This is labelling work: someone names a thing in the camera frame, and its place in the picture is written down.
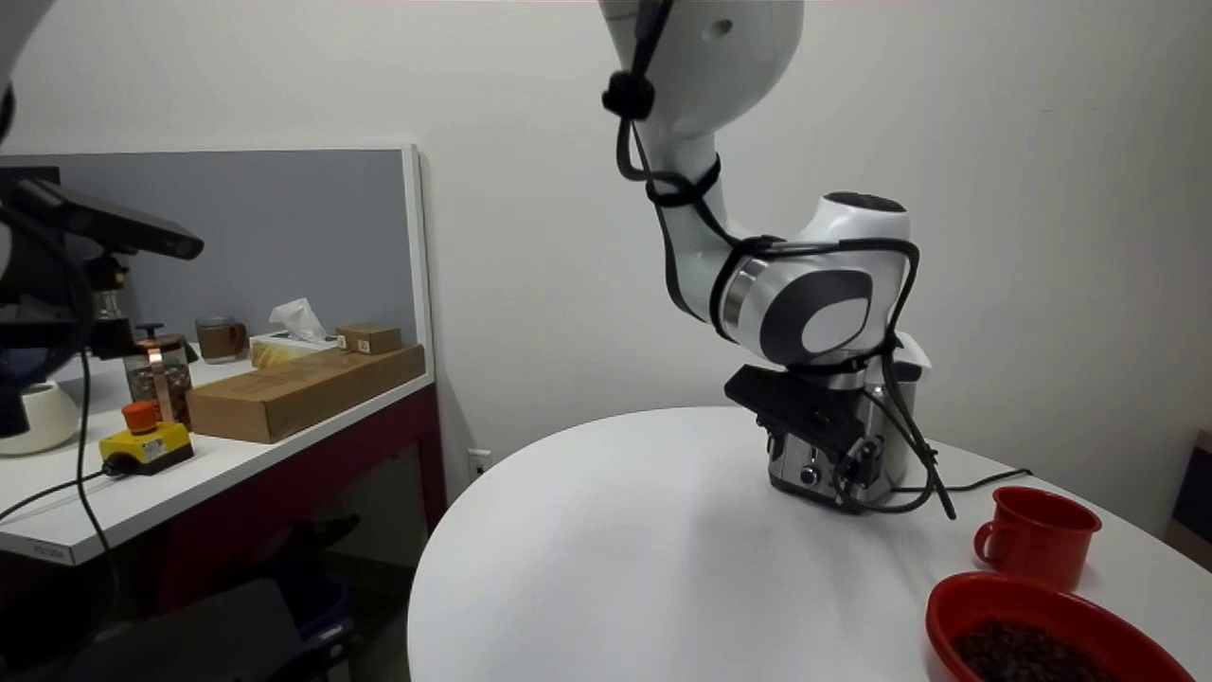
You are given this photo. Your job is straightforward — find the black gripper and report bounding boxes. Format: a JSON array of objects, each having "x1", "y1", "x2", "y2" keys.
[{"x1": 725, "y1": 369, "x2": 881, "y2": 460}]

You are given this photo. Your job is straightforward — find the grey partition panel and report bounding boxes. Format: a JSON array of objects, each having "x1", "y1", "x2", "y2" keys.
[{"x1": 4, "y1": 146, "x2": 430, "y2": 343}]

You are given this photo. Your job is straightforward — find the red plastic cup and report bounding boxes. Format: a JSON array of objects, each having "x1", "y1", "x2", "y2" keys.
[{"x1": 975, "y1": 485, "x2": 1103, "y2": 591}]

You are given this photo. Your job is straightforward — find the tissue box with tissue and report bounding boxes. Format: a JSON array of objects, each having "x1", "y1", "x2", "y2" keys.
[{"x1": 251, "y1": 299, "x2": 337, "y2": 369}]

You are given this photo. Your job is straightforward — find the yellow emergency stop button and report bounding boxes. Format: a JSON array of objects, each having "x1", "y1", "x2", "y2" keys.
[{"x1": 98, "y1": 400, "x2": 192, "y2": 478}]

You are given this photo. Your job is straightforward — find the red bowl of coffee beans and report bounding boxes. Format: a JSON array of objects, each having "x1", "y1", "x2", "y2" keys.
[{"x1": 925, "y1": 572, "x2": 1192, "y2": 682}]

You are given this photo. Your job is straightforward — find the black camera on stand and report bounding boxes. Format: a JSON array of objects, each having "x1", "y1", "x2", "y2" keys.
[{"x1": 0, "y1": 168, "x2": 206, "y2": 437}]

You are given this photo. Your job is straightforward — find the small brown jar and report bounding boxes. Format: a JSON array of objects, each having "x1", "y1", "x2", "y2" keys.
[{"x1": 198, "y1": 319, "x2": 251, "y2": 361}]

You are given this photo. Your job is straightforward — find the white round base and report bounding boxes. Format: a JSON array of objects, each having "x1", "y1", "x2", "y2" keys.
[{"x1": 0, "y1": 384, "x2": 79, "y2": 460}]

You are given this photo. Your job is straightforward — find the brown cardboard box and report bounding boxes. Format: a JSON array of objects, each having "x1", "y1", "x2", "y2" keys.
[{"x1": 184, "y1": 343, "x2": 423, "y2": 444}]

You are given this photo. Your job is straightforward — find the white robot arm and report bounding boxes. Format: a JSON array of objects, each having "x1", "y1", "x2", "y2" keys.
[{"x1": 597, "y1": 0, "x2": 916, "y2": 385}]

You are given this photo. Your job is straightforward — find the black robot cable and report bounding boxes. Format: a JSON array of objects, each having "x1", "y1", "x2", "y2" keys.
[{"x1": 597, "y1": 0, "x2": 959, "y2": 521}]

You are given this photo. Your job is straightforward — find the white side desk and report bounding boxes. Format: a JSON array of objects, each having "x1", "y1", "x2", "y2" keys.
[{"x1": 0, "y1": 375, "x2": 447, "y2": 607}]

